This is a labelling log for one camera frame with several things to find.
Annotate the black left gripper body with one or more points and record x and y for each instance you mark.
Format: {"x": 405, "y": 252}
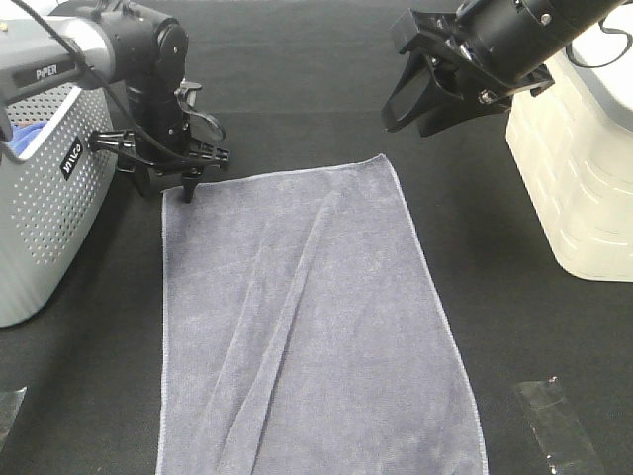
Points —
{"x": 167, "y": 133}

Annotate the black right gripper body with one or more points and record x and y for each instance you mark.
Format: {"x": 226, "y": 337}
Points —
{"x": 489, "y": 50}

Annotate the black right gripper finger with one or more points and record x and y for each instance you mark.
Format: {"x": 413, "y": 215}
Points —
{"x": 419, "y": 91}
{"x": 447, "y": 116}

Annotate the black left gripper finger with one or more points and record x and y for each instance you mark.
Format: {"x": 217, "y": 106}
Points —
{"x": 190, "y": 180}
{"x": 140, "y": 179}

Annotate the grey microfibre towel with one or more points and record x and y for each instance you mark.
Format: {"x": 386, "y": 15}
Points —
{"x": 302, "y": 333}

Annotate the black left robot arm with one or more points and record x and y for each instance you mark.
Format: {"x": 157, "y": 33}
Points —
{"x": 94, "y": 46}

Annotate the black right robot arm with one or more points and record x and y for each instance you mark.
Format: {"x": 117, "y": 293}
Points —
{"x": 573, "y": 18}

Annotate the blue towel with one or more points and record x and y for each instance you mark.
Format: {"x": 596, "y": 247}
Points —
{"x": 23, "y": 135}

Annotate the grey perforated laundry basket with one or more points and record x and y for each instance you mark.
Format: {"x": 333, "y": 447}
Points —
{"x": 52, "y": 192}

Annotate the cream storage box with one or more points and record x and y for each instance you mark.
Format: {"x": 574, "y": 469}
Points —
{"x": 572, "y": 145}

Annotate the left clear tape strip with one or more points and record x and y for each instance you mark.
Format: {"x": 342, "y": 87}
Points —
{"x": 10, "y": 404}

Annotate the clear tape strip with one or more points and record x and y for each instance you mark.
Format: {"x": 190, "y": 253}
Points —
{"x": 10, "y": 404}
{"x": 557, "y": 428}

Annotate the right clear tape strip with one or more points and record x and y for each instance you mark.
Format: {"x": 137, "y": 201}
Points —
{"x": 557, "y": 428}

